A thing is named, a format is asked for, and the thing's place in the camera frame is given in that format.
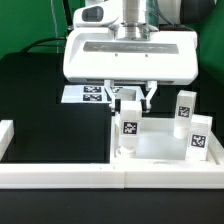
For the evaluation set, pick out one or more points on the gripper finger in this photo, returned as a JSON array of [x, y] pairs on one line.
[[151, 87], [115, 103]]

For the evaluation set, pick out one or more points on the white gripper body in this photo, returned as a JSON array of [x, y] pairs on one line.
[[168, 57]]

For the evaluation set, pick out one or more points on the white square tabletop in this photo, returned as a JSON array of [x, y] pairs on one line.
[[157, 144]]

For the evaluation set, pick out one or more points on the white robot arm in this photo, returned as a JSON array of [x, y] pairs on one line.
[[138, 19]]

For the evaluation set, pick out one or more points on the white fiducial marker sheet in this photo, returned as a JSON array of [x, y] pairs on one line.
[[85, 94]]

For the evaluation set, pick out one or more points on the white U-shaped obstacle fence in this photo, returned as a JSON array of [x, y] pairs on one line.
[[112, 175]]

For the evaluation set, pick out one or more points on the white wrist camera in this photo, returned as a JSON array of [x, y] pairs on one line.
[[95, 16]]

